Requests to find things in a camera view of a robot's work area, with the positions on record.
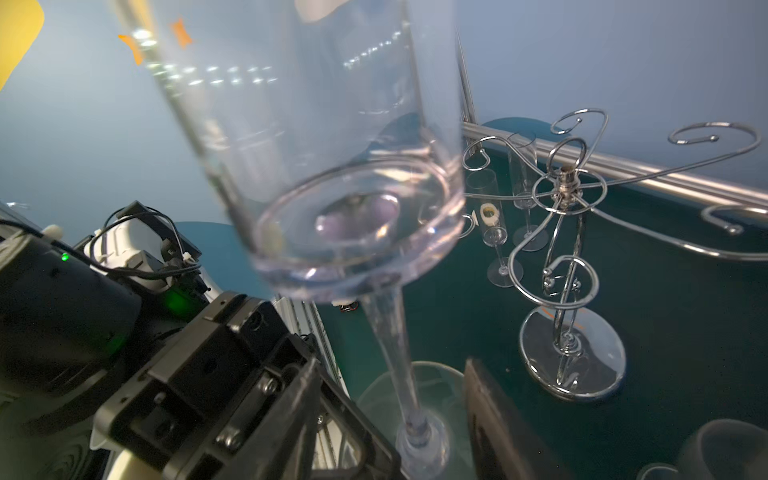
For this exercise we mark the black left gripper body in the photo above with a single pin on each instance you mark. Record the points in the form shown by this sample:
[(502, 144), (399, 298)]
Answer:
[(192, 407)]

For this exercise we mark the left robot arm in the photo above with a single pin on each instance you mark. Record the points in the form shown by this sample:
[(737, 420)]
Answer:
[(121, 359)]

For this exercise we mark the horizontal aluminium frame bar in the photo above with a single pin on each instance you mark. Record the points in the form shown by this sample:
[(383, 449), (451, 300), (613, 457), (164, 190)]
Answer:
[(682, 186)]

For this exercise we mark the clear flute glass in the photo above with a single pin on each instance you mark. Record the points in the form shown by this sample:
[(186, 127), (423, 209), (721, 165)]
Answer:
[(720, 449), (331, 132), (522, 179), (483, 184)]

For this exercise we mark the chrome wine glass rack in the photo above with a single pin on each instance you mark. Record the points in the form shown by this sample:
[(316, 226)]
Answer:
[(571, 351)]

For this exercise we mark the left aluminium frame post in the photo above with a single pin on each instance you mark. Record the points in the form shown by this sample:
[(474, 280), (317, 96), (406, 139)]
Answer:
[(469, 114)]

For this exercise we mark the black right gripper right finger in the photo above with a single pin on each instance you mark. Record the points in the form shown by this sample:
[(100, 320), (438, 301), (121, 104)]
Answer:
[(503, 445)]

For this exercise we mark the white tape roll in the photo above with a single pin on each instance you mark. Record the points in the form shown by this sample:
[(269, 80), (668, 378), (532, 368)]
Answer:
[(490, 215)]

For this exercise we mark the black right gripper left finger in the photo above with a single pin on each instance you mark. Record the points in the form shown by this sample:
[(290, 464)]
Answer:
[(283, 445)]

